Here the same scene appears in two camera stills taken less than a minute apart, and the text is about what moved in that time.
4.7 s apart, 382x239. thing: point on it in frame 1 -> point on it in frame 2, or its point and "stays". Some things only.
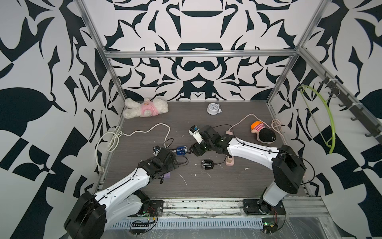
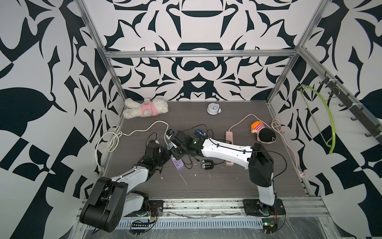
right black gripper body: (204, 145) -> (177, 151)
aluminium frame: (289, 203) stays
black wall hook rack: (370, 125) stays
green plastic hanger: (334, 136) stays
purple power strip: (167, 175) -> (178, 164)
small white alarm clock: (213, 108) stays
